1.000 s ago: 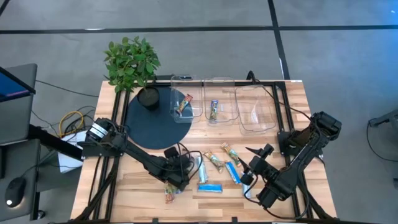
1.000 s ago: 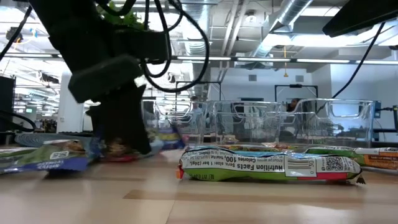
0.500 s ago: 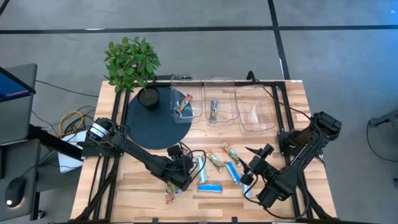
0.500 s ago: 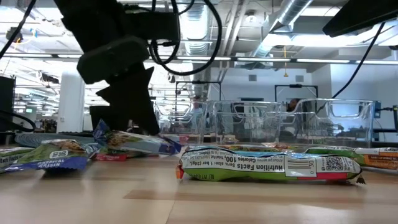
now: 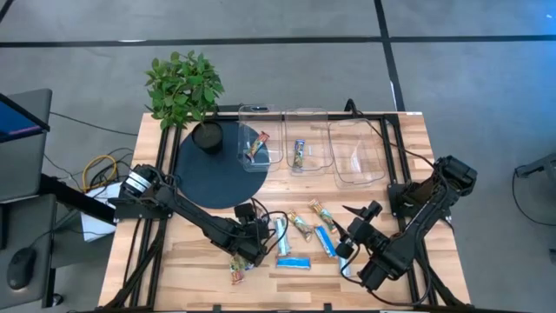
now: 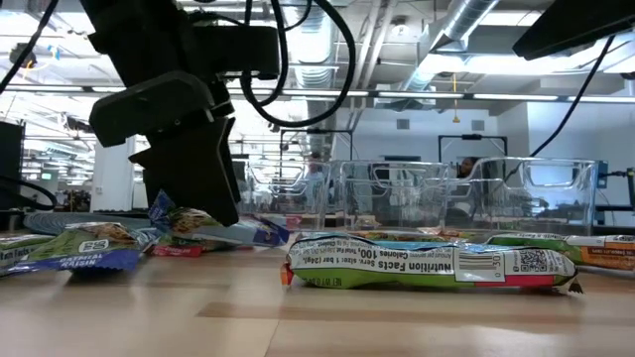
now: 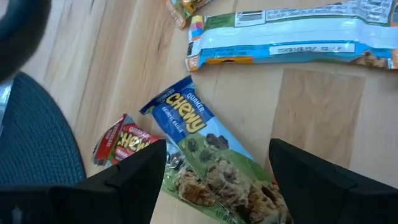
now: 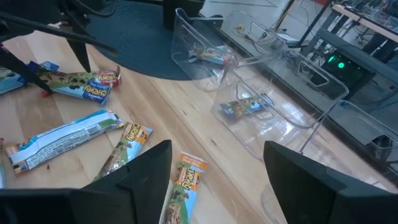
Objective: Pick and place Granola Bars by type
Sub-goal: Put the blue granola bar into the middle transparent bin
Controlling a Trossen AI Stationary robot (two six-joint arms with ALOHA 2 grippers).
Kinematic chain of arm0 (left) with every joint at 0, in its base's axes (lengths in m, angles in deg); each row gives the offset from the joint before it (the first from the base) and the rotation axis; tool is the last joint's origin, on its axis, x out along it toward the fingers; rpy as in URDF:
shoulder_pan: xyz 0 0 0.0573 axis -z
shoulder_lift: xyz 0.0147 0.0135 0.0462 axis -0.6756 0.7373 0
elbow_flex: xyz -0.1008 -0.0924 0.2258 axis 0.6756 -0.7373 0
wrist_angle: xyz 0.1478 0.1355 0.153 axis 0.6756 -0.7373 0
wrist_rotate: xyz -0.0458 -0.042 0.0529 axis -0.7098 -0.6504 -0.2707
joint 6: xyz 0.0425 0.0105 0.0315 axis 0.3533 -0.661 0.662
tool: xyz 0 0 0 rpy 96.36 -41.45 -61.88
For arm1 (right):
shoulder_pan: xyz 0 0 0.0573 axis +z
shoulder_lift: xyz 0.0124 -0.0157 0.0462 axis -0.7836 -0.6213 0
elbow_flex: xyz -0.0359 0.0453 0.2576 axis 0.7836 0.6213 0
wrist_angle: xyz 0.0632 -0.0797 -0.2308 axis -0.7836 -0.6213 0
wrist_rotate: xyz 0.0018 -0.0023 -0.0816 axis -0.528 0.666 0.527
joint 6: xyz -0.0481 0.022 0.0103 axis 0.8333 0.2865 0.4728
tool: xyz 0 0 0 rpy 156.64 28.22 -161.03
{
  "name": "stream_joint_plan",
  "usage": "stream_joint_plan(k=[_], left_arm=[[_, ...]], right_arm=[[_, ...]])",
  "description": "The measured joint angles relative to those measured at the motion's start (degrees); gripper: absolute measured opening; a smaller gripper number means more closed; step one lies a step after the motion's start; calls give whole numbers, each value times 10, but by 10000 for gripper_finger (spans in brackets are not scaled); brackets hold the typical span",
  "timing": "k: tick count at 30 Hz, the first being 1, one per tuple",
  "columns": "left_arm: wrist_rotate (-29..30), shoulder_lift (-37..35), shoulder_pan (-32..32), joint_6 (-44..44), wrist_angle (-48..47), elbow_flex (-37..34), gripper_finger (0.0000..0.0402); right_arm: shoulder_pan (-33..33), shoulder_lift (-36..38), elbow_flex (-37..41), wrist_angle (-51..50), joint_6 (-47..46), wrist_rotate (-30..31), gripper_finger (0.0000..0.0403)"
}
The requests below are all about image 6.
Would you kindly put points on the ribbed silver ventilation duct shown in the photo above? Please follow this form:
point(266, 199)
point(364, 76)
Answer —
point(317, 74)

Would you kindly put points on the person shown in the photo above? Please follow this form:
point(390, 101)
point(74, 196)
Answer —
point(469, 167)
point(314, 178)

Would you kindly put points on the black background station frame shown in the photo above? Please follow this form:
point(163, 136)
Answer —
point(471, 136)
point(317, 131)

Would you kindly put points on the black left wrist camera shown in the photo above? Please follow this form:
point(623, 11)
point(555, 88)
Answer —
point(238, 52)

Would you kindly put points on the long ceiling light strip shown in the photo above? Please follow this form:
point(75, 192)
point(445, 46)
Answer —
point(421, 94)

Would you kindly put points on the silver blue granola bar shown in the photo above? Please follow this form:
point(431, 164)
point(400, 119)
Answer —
point(377, 236)

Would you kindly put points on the black monitor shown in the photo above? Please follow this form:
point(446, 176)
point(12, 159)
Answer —
point(11, 158)

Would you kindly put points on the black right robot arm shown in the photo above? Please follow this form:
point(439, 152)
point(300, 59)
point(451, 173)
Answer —
point(585, 22)

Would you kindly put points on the dark blue granola bar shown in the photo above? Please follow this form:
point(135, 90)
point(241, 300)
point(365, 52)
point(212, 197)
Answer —
point(89, 248)

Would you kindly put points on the white pillar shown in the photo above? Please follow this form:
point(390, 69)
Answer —
point(111, 183)

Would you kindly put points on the clear plastic bin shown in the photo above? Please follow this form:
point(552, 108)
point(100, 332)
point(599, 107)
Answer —
point(546, 208)
point(278, 198)
point(397, 198)

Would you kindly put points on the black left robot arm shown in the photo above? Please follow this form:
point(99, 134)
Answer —
point(139, 35)

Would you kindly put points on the yellow hanging fixture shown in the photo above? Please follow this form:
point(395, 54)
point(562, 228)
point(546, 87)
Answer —
point(455, 119)

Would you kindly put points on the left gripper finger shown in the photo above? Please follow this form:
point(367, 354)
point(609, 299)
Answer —
point(193, 173)

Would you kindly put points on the brown blue granola bar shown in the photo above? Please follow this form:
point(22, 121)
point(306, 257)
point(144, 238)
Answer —
point(248, 233)

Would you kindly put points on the smooth silver ventilation duct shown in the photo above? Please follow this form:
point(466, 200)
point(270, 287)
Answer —
point(466, 17)

